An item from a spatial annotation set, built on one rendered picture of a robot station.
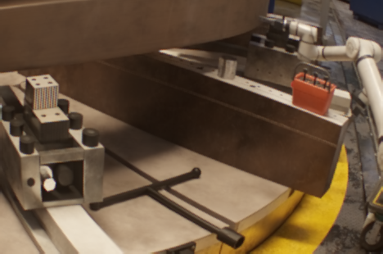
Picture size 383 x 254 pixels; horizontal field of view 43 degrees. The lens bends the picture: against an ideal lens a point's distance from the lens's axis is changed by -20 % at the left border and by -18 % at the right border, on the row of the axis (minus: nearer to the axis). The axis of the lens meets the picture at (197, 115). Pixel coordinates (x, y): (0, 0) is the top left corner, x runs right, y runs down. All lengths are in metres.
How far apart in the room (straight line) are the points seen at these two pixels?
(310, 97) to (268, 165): 0.40
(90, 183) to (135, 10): 0.71
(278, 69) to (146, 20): 1.47
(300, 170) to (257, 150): 0.24
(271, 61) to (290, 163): 1.09
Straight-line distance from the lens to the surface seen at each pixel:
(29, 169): 1.77
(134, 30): 2.23
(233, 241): 2.09
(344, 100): 3.72
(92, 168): 1.88
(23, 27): 1.96
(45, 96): 1.90
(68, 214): 1.86
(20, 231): 1.98
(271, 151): 2.62
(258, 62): 3.55
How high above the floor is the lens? 1.47
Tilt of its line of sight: 21 degrees down
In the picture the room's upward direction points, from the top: 10 degrees clockwise
